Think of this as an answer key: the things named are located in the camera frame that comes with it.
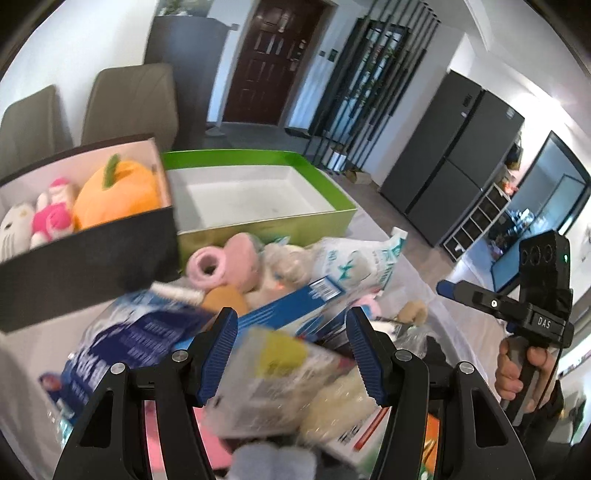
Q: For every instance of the large black screen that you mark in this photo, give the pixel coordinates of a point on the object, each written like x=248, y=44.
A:
x=540, y=184

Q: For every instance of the tan round felt pad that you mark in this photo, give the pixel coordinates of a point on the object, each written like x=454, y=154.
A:
x=224, y=300

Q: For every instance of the white and green carton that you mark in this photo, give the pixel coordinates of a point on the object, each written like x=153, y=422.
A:
x=355, y=438

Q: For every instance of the beige plush toy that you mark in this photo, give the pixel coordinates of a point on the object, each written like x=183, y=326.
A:
x=412, y=311

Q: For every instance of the blue long carton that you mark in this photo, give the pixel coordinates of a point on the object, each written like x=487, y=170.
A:
x=295, y=304

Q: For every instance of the person's right forearm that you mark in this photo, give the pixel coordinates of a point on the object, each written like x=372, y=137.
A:
x=549, y=420

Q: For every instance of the grey-brown dining chair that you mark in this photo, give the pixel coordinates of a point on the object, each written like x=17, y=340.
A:
x=27, y=124
x=129, y=101

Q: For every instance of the black cardboard box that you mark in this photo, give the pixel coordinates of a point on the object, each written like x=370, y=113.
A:
x=87, y=263

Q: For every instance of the black slat partition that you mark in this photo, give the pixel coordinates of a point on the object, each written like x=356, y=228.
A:
x=369, y=83

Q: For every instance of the dark brown door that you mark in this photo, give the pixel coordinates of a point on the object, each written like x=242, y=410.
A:
x=272, y=60

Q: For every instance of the dark grey cabinet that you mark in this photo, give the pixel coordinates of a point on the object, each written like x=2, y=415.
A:
x=184, y=69

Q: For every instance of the cream fluffy item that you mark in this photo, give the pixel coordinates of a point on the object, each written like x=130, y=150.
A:
x=337, y=406

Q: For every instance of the pink plush donut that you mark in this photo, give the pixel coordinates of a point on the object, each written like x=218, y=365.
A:
x=205, y=267

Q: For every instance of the dark grey refrigerator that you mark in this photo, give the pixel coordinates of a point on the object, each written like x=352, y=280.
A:
x=452, y=152

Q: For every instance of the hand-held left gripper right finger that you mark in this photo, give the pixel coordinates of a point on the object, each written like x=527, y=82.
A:
x=367, y=364

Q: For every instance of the grey soft item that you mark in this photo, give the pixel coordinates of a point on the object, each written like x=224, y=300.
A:
x=272, y=461

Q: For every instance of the clear packet with yellow item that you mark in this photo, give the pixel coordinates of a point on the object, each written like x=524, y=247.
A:
x=272, y=383

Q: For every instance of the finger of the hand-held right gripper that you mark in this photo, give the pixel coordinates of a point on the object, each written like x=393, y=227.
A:
x=457, y=290

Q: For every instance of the clear printed plastic bag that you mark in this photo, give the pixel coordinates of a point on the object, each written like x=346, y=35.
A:
x=360, y=263

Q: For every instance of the person's right hand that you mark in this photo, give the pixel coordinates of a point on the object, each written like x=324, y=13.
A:
x=508, y=369

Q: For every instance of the white cube shelf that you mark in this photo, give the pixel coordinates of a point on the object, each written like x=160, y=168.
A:
x=480, y=221

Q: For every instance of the blue floss pick bag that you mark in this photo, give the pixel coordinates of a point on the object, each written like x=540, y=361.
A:
x=129, y=332

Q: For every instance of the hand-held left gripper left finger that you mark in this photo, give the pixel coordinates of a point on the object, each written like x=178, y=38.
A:
x=216, y=360

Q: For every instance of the pink plush toy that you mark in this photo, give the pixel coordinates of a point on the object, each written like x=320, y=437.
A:
x=242, y=258

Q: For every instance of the green cardboard box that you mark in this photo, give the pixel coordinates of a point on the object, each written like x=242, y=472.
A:
x=258, y=230

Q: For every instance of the orange fruit plush toy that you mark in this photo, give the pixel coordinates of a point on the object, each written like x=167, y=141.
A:
x=115, y=194

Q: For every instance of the white cat plush toy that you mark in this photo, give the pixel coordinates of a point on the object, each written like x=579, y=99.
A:
x=51, y=217

